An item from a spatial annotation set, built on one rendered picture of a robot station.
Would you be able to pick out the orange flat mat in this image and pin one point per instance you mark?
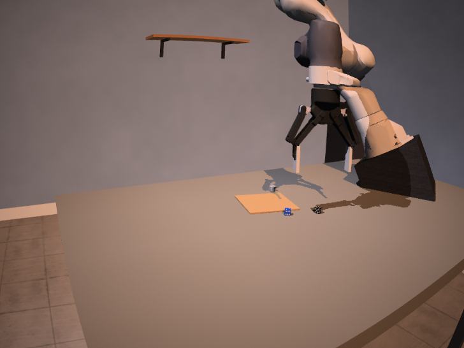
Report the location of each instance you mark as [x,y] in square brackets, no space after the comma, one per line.
[265,203]

